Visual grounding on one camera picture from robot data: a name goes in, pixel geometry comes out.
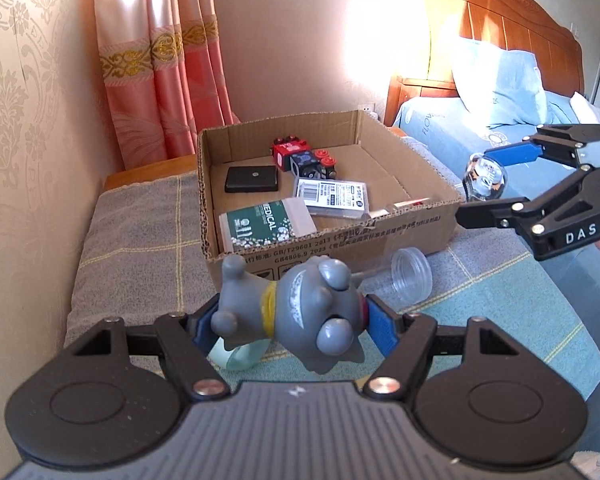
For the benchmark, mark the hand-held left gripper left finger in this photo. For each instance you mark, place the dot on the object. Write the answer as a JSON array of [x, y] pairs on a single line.
[[205, 324]]

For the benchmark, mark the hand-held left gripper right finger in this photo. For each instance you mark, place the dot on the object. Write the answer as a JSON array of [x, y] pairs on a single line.
[[382, 325]]

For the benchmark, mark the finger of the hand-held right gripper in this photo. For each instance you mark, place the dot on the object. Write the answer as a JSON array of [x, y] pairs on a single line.
[[512, 154], [485, 215]]

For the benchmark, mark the clear glass jar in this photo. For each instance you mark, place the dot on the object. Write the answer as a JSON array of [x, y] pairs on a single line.
[[485, 180]]

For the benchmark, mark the cardboard box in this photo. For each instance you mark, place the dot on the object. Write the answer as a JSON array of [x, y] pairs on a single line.
[[380, 240]]

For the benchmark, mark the grey toy cat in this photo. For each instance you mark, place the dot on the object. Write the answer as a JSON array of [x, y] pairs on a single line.
[[300, 300]]

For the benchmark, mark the clear plastic cup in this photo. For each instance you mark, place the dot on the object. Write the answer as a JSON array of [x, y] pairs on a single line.
[[410, 275]]

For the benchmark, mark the pale blue pillow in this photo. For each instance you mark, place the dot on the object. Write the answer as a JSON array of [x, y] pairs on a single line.
[[500, 85]]

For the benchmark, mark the green and white box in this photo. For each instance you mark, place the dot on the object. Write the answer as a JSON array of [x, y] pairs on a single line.
[[260, 225]]

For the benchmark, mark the clear packet with barcode label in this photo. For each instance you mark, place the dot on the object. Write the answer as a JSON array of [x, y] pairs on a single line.
[[332, 197]]

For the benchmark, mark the wooden bed headboard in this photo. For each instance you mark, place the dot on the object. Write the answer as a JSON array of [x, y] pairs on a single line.
[[505, 15]]

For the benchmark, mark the black rectangular case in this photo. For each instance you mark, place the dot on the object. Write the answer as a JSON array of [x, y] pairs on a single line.
[[250, 179]]

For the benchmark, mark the wooden bedside table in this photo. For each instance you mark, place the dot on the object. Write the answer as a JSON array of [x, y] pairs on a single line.
[[150, 167]]

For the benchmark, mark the black toy with red wheels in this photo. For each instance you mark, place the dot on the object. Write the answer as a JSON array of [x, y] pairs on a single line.
[[312, 165]]

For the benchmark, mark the pink curtain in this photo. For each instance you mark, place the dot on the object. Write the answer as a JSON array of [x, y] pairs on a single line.
[[155, 60]]

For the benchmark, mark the white wall socket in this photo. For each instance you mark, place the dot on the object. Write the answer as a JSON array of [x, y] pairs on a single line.
[[366, 107]]

